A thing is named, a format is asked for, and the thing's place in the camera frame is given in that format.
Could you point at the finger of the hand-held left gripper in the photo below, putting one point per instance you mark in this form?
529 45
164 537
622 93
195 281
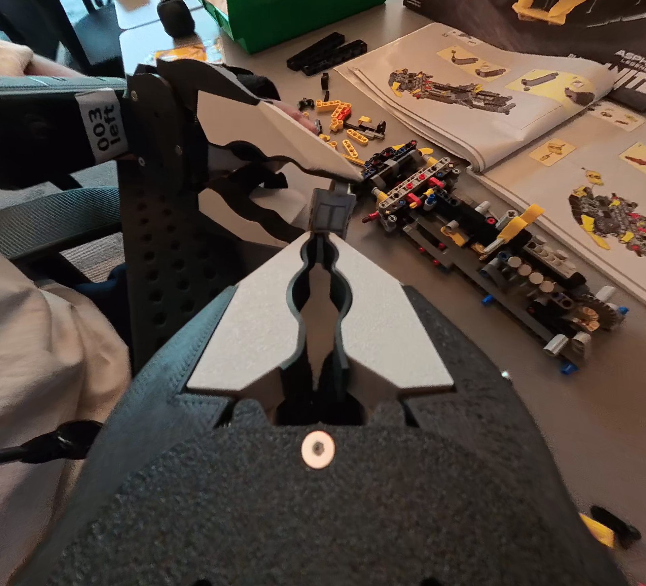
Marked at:
282 202
282 137

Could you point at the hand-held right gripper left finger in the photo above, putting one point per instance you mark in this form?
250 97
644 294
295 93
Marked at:
242 338

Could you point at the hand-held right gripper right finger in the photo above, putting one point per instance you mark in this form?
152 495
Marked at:
393 344

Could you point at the grey lego panel piece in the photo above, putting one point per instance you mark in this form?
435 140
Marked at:
330 210

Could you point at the lego car chassis model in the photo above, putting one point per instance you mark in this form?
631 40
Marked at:
454 222

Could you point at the pile of yellow lego pieces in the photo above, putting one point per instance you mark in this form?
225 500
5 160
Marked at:
343 114

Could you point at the black lego beams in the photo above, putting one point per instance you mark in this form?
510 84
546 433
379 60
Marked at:
328 53

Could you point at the open lego instruction booklet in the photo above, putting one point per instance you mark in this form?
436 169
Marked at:
454 106

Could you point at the lego set box yellow car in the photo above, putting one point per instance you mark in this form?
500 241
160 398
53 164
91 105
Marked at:
454 16

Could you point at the yellow and black lego piece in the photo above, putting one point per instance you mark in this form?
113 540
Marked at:
598 528

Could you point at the person's left hand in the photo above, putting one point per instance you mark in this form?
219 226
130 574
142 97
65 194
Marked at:
305 123

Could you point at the black perforated chair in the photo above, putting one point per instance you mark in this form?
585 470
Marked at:
166 268

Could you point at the black round object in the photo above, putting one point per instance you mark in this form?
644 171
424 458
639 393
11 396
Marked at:
175 16

